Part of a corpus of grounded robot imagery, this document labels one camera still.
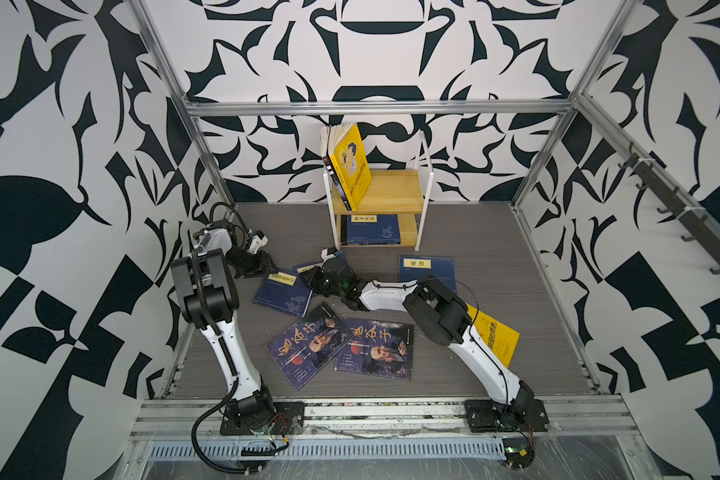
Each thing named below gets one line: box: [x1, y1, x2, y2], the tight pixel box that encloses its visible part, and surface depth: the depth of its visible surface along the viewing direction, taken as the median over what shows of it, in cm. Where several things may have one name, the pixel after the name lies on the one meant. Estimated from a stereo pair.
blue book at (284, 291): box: [252, 268, 313, 318], surface depth 96 cm
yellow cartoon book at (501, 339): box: [466, 303, 520, 369], surface depth 89 cm
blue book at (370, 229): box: [340, 214, 401, 246], surface depth 107 cm
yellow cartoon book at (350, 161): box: [328, 123, 372, 211], surface depth 85 cm
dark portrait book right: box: [335, 316, 414, 382], surface depth 85 cm
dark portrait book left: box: [265, 302, 354, 391], surface depth 85 cm
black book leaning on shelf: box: [320, 125, 352, 211], surface depth 82 cm
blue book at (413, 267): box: [398, 255, 457, 293], surface depth 104 cm
